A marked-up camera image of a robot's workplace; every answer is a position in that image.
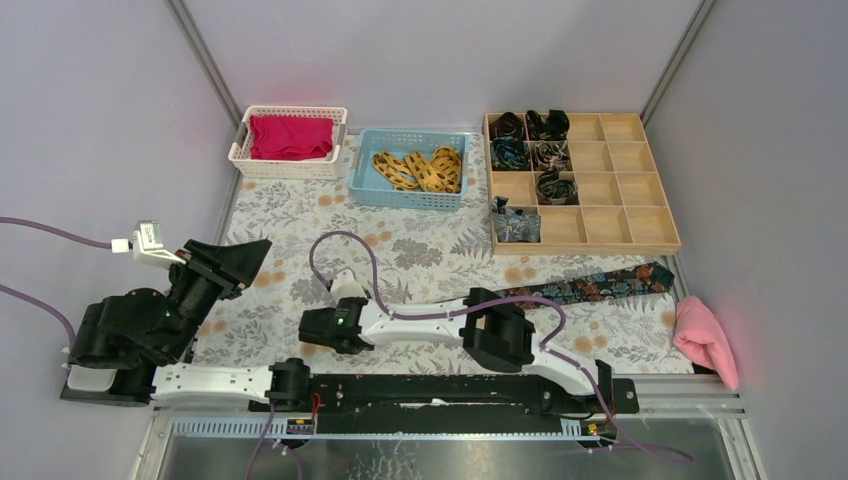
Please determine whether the dark floral pattern tie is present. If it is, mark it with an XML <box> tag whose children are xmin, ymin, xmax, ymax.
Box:
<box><xmin>496</xmin><ymin>262</ymin><xmax>676</xmax><ymax>305</ymax></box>

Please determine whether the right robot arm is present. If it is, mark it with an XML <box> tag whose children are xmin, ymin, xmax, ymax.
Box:
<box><xmin>298</xmin><ymin>288</ymin><xmax>614</xmax><ymax>412</ymax></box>

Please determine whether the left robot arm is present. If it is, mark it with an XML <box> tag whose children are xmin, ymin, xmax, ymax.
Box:
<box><xmin>61</xmin><ymin>239</ymin><xmax>312</xmax><ymax>412</ymax></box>

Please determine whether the floral patterned table mat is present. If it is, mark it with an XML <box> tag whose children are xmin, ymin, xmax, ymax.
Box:
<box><xmin>193</xmin><ymin>134</ymin><xmax>694</xmax><ymax>375</ymax></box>

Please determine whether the white plastic basket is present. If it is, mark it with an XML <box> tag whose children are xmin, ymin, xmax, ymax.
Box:
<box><xmin>228</xmin><ymin>105</ymin><xmax>348</xmax><ymax>180</ymax></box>

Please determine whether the magenta cloth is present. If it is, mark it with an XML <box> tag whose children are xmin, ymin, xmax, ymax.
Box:
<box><xmin>249</xmin><ymin>115</ymin><xmax>334</xmax><ymax>161</ymax></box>

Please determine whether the light blue plastic basket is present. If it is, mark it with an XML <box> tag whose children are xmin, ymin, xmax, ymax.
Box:
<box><xmin>349</xmin><ymin>128</ymin><xmax>471</xmax><ymax>212</ymax></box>

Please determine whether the yellow insect pattern tie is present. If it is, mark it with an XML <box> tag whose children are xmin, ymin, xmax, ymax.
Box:
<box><xmin>371</xmin><ymin>146</ymin><xmax>463</xmax><ymax>194</ymax></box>

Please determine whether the grey leaf pattern tie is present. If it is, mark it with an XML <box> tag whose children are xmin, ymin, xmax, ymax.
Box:
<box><xmin>490</xmin><ymin>196</ymin><xmax>541</xmax><ymax>243</ymax></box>

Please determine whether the blue floral rolled tie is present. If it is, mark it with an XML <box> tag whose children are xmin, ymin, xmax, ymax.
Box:
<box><xmin>491</xmin><ymin>137</ymin><xmax>531</xmax><ymax>171</ymax></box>

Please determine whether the dark grey rolled tie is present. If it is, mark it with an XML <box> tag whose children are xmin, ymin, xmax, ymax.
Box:
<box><xmin>535</xmin><ymin>170</ymin><xmax>579</xmax><ymax>206</ymax></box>

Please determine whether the dark red rolled tie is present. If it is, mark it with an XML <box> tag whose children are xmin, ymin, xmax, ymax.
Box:
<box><xmin>488</xmin><ymin>112</ymin><xmax>526</xmax><ymax>141</ymax></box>

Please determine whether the brown paisley rolled tie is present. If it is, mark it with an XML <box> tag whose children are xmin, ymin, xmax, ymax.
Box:
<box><xmin>532</xmin><ymin>140</ymin><xmax>572</xmax><ymax>171</ymax></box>

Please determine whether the black floral rolled tie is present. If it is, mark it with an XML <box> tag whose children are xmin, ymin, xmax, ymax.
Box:
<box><xmin>525</xmin><ymin>109</ymin><xmax>571</xmax><ymax>141</ymax></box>

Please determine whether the wooden compartment organizer tray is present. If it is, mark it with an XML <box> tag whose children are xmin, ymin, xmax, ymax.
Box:
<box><xmin>483</xmin><ymin>112</ymin><xmax>681</xmax><ymax>255</ymax></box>

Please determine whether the pink cloth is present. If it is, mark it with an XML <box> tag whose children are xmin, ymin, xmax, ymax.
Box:
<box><xmin>673</xmin><ymin>296</ymin><xmax>739</xmax><ymax>390</ymax></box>

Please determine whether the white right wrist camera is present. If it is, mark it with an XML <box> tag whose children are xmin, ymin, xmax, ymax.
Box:
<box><xmin>330</xmin><ymin>268</ymin><xmax>369</xmax><ymax>303</ymax></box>

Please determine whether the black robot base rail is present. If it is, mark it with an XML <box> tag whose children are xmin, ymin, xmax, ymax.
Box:
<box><xmin>249</xmin><ymin>373</ymin><xmax>605</xmax><ymax>436</ymax></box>

